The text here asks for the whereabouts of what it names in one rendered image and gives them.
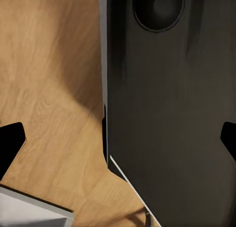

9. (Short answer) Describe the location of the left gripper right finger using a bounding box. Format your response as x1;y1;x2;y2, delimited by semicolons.
220;122;236;161

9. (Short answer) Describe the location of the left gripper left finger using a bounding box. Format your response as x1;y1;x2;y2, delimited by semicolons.
0;122;26;181

